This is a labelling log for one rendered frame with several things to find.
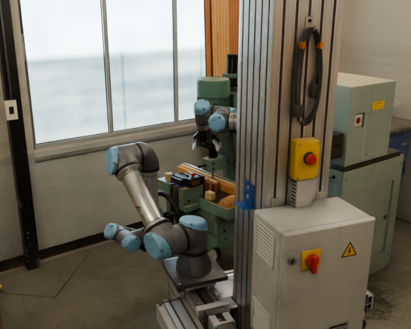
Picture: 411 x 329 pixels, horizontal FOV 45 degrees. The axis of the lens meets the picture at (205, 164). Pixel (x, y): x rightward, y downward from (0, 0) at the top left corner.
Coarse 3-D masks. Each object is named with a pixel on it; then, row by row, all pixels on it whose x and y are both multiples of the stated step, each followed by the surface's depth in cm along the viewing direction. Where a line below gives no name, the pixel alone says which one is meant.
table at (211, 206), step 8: (160, 184) 289; (224, 192) 270; (200, 200) 263; (208, 200) 259; (216, 200) 259; (184, 208) 259; (192, 208) 261; (208, 208) 259; (216, 208) 254; (224, 208) 250; (232, 208) 250; (224, 216) 251; (232, 216) 251
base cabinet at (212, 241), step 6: (174, 222) 286; (228, 234) 264; (210, 240) 264; (216, 240) 260; (222, 240) 262; (228, 240) 265; (210, 246) 265; (216, 246) 261; (222, 246) 263; (228, 246) 267
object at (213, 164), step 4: (220, 156) 276; (224, 156) 276; (204, 160) 272; (208, 160) 269; (212, 160) 269; (216, 160) 271; (220, 160) 273; (224, 160) 275; (208, 164) 270; (212, 164) 270; (216, 164) 272; (220, 164) 274; (224, 164) 276; (204, 168) 273; (208, 168) 271; (212, 168) 270; (216, 168) 272; (220, 168) 275
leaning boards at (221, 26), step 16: (208, 0) 395; (224, 0) 401; (208, 16) 398; (224, 16) 404; (208, 32) 401; (224, 32) 407; (208, 48) 405; (224, 48) 411; (208, 64) 408; (224, 64) 414
